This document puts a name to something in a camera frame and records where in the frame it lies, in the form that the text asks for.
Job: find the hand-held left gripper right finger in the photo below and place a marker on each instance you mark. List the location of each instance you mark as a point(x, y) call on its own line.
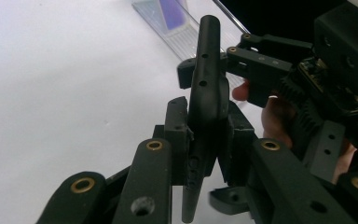
point(276, 180)

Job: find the black phone case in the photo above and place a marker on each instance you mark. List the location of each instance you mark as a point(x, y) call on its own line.
point(206, 93)

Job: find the aluminium floor rail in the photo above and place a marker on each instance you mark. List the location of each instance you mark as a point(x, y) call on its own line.
point(230, 15)

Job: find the clear plastic rack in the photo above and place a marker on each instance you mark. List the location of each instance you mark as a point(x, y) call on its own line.
point(183, 40)

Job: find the black curtain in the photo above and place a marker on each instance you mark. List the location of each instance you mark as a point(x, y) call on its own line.
point(276, 18)

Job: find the white table board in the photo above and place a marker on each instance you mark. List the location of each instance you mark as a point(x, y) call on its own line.
point(59, 93)

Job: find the iridescent phone case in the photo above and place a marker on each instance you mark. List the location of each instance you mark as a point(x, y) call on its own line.
point(172, 14)

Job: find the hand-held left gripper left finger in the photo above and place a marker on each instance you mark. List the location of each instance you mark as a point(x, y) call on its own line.
point(155, 174)

